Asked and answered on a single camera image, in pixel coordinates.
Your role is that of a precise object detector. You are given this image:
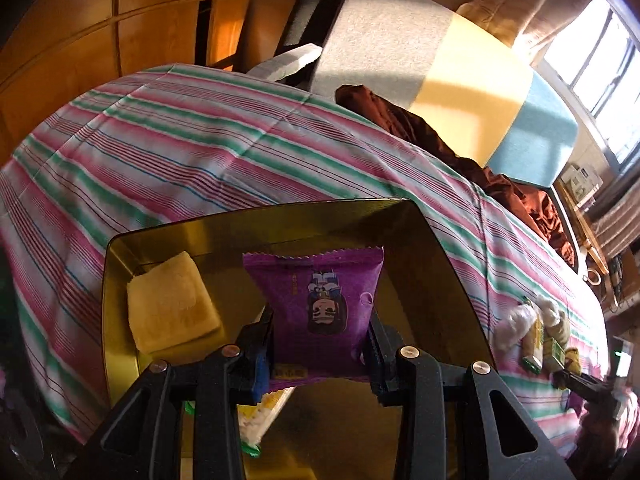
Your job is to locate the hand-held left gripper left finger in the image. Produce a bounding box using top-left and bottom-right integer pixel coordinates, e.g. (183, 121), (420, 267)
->
(65, 305), (276, 480)

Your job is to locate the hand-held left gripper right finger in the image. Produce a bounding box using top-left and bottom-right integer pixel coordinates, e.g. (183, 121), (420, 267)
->
(367, 310), (576, 480)

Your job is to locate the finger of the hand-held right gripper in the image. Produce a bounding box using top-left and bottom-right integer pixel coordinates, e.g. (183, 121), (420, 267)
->
(552, 370), (601, 403)

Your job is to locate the green box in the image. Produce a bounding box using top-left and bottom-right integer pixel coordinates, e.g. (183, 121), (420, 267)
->
(542, 337), (568, 373)

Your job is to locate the white puffed snack packet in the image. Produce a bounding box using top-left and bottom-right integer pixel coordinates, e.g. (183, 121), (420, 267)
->
(235, 387), (296, 456)

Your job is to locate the yellow green snack packet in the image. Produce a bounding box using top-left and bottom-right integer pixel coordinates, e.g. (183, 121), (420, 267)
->
(520, 300), (546, 373)

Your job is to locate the large clear plastic bag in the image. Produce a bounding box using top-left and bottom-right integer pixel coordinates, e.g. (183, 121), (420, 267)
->
(492, 302), (536, 361)

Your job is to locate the purple snack packet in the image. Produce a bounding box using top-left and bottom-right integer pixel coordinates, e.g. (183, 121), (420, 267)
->
(242, 244), (385, 391)

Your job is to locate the yellow sponge cake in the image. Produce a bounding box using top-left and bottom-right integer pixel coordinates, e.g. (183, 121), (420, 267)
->
(126, 251), (223, 355)

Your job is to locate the gold metal tin box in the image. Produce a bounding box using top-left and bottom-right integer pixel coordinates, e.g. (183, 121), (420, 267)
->
(102, 199), (496, 480)

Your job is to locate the cluttered wooden shelf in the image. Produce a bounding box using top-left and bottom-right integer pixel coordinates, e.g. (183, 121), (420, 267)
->
(600, 240), (640, 321)

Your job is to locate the wooden side table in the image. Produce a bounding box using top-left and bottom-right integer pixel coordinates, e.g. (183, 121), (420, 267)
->
(555, 180), (611, 276)

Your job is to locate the brown striped curtain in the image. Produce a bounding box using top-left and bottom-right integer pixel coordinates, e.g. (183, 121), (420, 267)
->
(590, 190), (640, 256)

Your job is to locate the white cardboard box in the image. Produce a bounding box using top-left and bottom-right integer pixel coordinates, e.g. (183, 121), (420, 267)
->
(560, 162), (603, 201)

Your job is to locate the striped bedsheet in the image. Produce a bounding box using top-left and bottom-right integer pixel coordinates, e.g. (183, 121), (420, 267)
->
(0, 62), (626, 461)

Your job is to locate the brown blanket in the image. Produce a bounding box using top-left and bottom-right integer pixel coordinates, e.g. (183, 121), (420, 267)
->
(335, 84), (576, 266)

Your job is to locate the barred window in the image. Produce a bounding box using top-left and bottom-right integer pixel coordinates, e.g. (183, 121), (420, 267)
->
(530, 0), (640, 161)

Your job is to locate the grey yellow blue headboard cushion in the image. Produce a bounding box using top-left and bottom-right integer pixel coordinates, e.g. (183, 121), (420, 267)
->
(310, 0), (578, 188)

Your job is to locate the beige patterned curtain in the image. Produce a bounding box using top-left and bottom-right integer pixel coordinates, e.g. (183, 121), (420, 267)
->
(457, 0), (596, 56)

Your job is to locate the wooden wardrobe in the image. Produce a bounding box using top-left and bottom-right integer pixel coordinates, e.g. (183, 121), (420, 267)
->
(0, 0), (261, 171)

